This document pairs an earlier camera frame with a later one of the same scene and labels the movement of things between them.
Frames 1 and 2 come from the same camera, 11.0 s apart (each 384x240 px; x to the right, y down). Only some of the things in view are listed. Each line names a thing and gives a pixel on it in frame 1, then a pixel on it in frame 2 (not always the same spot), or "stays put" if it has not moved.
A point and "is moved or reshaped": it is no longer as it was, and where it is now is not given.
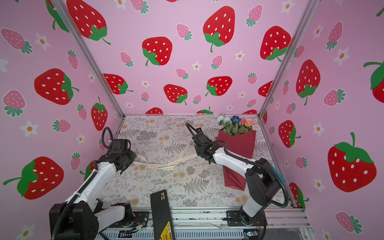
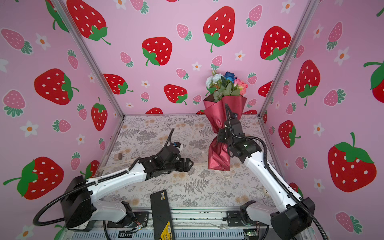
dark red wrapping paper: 241,143 to 215,110
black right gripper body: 198,151 to 221,138
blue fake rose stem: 235,118 is moved or reshaped
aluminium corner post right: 311,9 stays put
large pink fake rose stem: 248,124 to 241,85
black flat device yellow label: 162,226 stays put
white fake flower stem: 229,128 is moved or reshaped
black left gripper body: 129,156 to 177,165
